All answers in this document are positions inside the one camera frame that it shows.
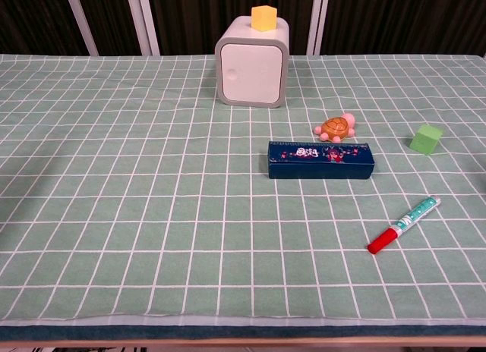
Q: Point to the black pleated curtain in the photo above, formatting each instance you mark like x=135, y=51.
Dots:
x=38, y=18

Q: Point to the orange pink turtle toy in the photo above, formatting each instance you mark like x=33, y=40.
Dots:
x=335, y=127

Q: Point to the blue felt underlay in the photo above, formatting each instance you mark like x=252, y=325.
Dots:
x=228, y=332

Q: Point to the silver slotted metal rail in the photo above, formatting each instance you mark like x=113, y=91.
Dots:
x=81, y=24

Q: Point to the green foam cube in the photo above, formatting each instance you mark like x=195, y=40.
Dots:
x=425, y=140

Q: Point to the white cube cabinet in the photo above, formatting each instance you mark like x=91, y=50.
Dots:
x=250, y=75

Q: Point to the green checked tablecloth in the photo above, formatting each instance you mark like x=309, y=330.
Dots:
x=114, y=177

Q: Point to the blue glasses case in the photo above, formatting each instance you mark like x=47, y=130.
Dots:
x=319, y=170

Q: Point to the red capped green marker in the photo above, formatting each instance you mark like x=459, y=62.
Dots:
x=406, y=222

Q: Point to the yellow hexagonal block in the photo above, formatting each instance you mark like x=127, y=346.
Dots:
x=263, y=20

